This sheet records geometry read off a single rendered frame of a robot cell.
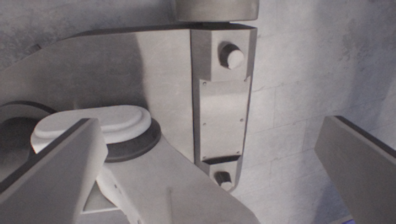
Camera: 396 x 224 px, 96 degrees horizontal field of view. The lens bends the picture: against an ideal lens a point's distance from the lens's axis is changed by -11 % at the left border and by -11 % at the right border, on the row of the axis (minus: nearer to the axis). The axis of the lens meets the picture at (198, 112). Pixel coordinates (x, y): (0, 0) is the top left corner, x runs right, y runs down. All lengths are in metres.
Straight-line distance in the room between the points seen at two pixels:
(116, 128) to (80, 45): 0.20
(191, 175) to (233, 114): 0.26
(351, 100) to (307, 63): 0.33
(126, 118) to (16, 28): 0.46
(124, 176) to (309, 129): 0.83
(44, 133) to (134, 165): 0.16
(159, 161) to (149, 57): 0.23
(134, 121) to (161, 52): 0.17
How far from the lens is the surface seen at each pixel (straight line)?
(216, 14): 0.43
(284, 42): 0.75
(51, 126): 0.40
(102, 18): 0.63
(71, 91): 0.51
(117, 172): 0.33
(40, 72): 0.52
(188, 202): 0.25
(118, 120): 0.36
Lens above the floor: 0.61
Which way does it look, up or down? 60 degrees down
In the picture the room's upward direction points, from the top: 158 degrees clockwise
